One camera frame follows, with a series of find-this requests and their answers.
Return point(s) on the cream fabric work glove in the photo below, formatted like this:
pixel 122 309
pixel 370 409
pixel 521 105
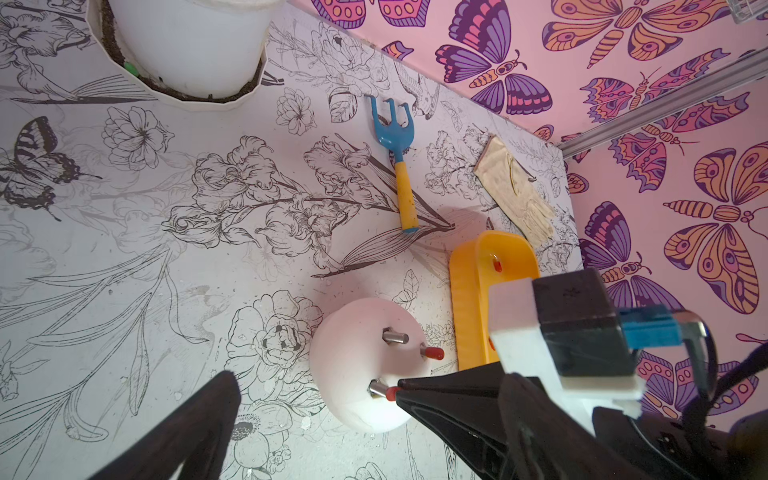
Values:
pixel 509 186

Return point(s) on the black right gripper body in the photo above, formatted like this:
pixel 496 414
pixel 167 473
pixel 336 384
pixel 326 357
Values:
pixel 657 446

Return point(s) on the steel screw on dome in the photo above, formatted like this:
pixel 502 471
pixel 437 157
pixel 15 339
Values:
pixel 391 336
pixel 378 389

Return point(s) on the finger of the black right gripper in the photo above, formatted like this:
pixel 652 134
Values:
pixel 462 409

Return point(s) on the white dome with screws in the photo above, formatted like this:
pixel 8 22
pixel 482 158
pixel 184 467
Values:
pixel 347 352

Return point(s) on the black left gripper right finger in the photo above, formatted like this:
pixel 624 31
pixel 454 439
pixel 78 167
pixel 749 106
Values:
pixel 544 442

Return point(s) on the green plant in white pot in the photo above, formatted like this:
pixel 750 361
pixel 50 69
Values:
pixel 194 55

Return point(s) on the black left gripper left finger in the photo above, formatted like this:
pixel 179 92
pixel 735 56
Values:
pixel 190 443

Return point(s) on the yellow plastic tray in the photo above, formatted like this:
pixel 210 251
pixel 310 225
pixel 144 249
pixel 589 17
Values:
pixel 471 275

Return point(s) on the red screw protection sleeve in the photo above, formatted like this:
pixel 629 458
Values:
pixel 432 353

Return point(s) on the blue yellow garden rake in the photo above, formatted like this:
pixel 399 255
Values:
pixel 396 139

